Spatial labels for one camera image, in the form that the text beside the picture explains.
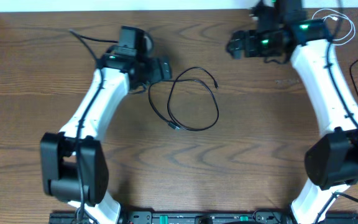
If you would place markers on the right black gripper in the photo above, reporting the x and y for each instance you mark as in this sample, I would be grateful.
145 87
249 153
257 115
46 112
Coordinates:
251 37

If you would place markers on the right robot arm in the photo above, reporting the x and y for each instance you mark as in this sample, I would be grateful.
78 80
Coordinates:
284 29

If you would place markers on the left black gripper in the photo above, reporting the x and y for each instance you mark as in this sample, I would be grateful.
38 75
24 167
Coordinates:
163 69

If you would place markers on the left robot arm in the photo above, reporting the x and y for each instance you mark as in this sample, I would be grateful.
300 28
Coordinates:
74 168

